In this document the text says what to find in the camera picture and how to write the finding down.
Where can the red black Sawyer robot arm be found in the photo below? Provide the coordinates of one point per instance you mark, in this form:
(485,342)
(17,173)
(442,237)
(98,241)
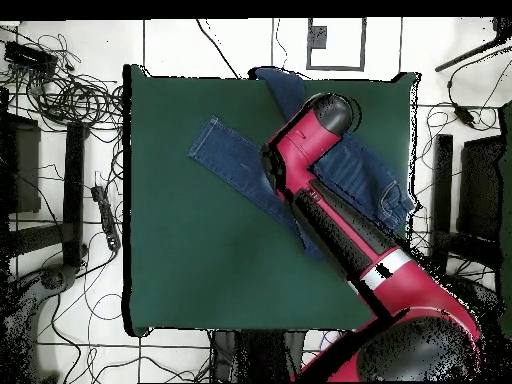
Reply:
(400,280)

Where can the black stand base frame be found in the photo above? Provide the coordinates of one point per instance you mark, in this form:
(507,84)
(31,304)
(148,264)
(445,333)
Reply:
(443,192)
(74,192)

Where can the dark flat panel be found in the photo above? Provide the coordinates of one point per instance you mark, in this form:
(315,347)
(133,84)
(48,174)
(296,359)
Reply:
(480,188)
(26,168)

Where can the black power adapter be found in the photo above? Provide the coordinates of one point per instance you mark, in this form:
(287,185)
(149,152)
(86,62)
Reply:
(464,114)

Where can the black electronics box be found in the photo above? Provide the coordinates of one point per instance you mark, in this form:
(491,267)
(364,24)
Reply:
(30,58)

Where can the grey square floor frame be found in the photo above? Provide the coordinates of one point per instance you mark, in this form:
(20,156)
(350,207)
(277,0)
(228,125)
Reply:
(318,38)

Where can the blue denim jeans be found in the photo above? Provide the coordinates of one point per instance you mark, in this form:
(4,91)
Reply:
(232,156)

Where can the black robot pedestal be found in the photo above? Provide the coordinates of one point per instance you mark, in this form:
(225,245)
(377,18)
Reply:
(260,356)

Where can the dark green table cloth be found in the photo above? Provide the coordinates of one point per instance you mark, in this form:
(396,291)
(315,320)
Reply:
(200,260)

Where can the black power strip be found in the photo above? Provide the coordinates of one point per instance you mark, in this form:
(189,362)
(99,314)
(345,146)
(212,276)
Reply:
(107,218)

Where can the black tripod pole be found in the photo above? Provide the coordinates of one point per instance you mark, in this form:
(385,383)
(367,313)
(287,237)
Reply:
(464,58)

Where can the black wheeled chair base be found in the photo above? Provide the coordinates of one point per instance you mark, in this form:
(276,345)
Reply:
(54,278)

